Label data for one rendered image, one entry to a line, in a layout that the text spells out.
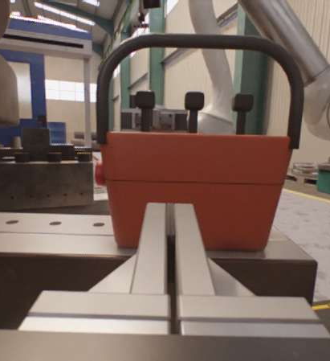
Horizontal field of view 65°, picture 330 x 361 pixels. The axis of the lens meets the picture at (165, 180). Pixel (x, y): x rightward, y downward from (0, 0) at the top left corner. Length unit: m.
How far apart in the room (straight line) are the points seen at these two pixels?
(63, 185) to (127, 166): 1.09
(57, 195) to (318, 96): 1.12
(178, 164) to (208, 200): 0.05
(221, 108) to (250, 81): 8.81
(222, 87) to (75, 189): 0.89
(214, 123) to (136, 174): 0.45
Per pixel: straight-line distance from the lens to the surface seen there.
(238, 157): 0.26
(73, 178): 1.33
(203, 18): 0.75
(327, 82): 0.89
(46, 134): 1.44
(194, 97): 0.30
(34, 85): 5.59
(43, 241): 0.33
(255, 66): 9.73
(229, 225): 0.28
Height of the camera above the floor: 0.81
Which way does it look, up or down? 9 degrees down
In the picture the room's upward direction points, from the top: 2 degrees clockwise
